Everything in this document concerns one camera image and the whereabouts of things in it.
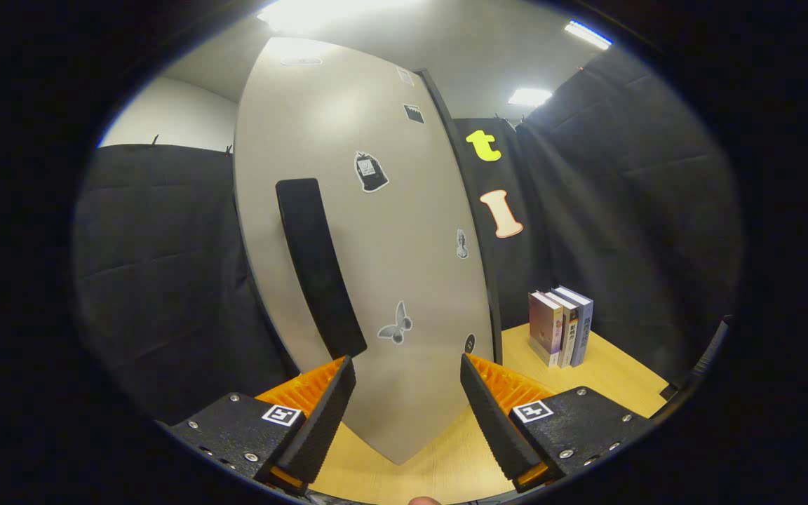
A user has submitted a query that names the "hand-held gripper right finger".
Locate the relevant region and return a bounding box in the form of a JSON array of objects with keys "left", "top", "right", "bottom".
[{"left": 460, "top": 352, "right": 657, "bottom": 493}]

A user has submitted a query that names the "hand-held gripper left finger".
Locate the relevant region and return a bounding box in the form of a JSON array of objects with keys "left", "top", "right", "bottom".
[{"left": 166, "top": 354, "right": 357, "bottom": 497}]

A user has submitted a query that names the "black door handle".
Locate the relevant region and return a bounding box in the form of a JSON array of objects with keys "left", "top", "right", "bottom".
[{"left": 276, "top": 177, "right": 368, "bottom": 360}]

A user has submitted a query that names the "beige cabinet door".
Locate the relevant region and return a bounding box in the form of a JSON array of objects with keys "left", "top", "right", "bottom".
[{"left": 234, "top": 36, "right": 496, "bottom": 465}]

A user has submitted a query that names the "pink cover book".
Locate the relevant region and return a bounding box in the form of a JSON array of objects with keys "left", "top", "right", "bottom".
[{"left": 528, "top": 291, "right": 565, "bottom": 368}]

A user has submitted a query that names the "white spine book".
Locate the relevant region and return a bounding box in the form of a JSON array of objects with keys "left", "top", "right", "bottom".
[{"left": 544, "top": 289, "right": 580, "bottom": 369}]

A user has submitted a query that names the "grey blue book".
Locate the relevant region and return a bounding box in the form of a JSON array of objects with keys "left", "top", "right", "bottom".
[{"left": 555, "top": 285, "right": 594, "bottom": 367}]

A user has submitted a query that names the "dark grey cabinet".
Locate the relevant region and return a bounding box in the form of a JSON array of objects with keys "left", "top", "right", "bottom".
[{"left": 417, "top": 68, "right": 504, "bottom": 367}]

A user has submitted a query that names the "black backdrop cloth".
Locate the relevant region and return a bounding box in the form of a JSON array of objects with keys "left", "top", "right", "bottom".
[{"left": 71, "top": 46, "right": 741, "bottom": 425}]

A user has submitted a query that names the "small ceiling light panel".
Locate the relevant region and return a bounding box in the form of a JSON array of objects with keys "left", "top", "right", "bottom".
[{"left": 508, "top": 88, "right": 552, "bottom": 107}]

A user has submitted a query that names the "large ceiling light panel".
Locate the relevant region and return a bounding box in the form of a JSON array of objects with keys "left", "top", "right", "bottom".
[{"left": 257, "top": 0, "right": 419, "bottom": 32}]

